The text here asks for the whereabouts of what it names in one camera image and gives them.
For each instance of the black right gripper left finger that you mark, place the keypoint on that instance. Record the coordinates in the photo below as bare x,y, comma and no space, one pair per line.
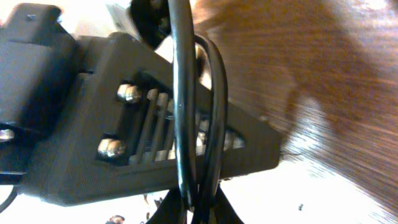
171,210

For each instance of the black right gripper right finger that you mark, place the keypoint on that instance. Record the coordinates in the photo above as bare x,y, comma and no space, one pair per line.
222,211

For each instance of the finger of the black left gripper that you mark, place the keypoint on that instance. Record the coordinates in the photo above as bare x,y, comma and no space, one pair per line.
115,131

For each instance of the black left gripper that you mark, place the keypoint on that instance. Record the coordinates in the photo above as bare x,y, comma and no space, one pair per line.
39,65

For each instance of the person in patterned shirt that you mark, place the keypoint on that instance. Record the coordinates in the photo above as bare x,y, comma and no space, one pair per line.
116,219

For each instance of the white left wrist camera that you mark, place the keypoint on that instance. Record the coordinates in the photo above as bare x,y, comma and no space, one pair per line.
122,20

